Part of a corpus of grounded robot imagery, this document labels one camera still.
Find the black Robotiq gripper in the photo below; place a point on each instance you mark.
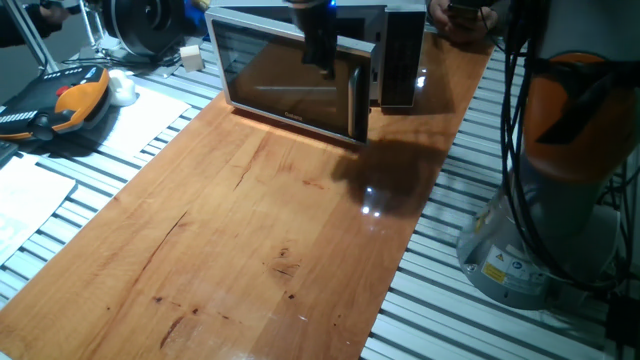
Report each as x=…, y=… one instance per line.
x=315, y=22

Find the silver microwave oven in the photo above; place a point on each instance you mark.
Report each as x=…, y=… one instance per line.
x=290, y=85

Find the dark smartphone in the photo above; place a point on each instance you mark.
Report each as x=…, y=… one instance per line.
x=465, y=10

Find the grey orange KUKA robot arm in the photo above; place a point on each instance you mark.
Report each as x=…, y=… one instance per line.
x=565, y=115

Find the black sleeved forearm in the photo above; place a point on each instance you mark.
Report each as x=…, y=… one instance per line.
x=17, y=27

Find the silver black microwave body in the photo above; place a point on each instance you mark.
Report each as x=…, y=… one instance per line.
x=400, y=55

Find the bare hand holding phone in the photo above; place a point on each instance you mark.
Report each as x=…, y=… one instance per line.
x=442, y=20

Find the dark gloved hand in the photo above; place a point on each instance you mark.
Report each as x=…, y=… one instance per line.
x=52, y=12

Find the small pale wooden cube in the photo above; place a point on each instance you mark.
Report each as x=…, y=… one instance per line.
x=192, y=57

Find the blue object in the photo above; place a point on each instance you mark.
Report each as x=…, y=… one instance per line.
x=196, y=15

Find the black round machine housing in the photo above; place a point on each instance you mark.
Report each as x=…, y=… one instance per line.
x=145, y=25

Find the brown wooden board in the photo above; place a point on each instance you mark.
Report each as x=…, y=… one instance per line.
x=240, y=235

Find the white rounded plastic object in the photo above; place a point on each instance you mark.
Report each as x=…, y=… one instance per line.
x=121, y=87

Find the orange black teach pendant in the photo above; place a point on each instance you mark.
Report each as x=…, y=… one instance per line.
x=60, y=102

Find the white printed paper sheet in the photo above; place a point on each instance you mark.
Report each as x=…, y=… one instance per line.
x=27, y=195

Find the aluminium profile post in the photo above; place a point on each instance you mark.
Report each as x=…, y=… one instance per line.
x=30, y=35

